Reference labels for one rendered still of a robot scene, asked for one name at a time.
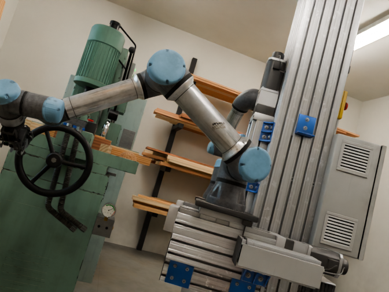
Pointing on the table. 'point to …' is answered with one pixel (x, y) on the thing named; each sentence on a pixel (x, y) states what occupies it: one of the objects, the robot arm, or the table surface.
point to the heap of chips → (128, 156)
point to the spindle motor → (99, 57)
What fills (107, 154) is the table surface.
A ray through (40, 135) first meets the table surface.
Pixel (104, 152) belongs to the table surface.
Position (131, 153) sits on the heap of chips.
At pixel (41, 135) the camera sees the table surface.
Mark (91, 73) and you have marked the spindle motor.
